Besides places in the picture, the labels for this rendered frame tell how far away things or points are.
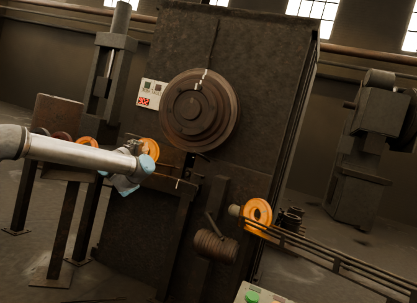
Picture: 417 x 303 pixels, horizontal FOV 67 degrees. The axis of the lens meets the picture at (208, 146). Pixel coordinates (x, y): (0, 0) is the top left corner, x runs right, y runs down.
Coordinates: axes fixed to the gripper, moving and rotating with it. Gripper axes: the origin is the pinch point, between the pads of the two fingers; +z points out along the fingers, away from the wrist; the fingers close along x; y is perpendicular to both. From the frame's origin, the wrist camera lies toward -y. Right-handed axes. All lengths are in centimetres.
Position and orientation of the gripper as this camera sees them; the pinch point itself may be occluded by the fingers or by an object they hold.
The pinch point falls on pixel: (146, 148)
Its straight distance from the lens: 177.9
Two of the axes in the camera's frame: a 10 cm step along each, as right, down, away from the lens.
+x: -9.1, -2.7, 3.1
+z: 3.8, -2.6, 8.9
